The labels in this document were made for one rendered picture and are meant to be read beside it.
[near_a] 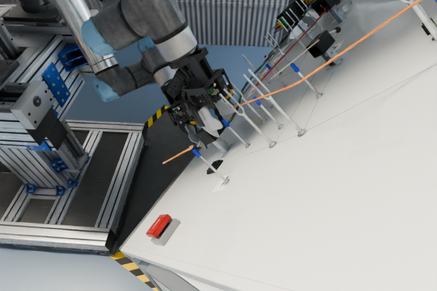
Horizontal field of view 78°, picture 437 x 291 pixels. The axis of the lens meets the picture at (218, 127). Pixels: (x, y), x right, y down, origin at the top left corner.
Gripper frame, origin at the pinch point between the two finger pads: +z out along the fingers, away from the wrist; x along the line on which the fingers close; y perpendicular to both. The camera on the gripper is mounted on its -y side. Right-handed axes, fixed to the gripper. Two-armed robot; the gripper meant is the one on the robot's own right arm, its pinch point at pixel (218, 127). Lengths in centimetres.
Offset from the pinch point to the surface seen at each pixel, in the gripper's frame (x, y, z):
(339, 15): 52, 13, -1
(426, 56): 5.4, 40.2, -10.4
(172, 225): -23.8, 1.1, 5.8
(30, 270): -67, -132, 57
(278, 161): -9.4, 22.2, -2.3
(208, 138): -2.2, -3.0, 1.9
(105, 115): 39, -185, 34
